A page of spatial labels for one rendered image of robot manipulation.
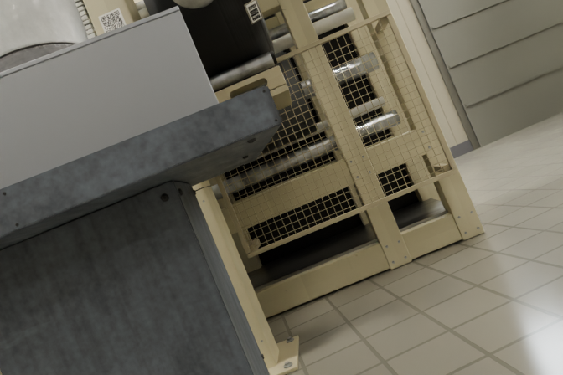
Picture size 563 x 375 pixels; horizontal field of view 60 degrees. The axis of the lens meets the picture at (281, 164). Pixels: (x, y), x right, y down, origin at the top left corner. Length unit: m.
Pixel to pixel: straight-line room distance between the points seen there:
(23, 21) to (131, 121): 0.22
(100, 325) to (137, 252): 0.09
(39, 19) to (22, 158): 0.21
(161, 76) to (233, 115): 0.14
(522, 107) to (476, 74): 0.61
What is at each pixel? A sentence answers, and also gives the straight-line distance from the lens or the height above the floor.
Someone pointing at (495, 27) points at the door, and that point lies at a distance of 5.89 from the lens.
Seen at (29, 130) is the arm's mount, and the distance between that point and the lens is 0.59.
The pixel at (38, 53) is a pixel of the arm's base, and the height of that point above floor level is 0.82.
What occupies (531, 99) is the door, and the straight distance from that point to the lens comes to 5.90.
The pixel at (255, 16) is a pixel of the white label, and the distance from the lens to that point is 1.46.
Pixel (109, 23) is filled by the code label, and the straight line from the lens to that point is 1.71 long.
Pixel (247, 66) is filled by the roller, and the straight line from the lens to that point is 1.49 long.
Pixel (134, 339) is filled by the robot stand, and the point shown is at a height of 0.46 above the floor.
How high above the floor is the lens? 0.57
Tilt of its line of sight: 1 degrees up
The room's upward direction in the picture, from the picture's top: 23 degrees counter-clockwise
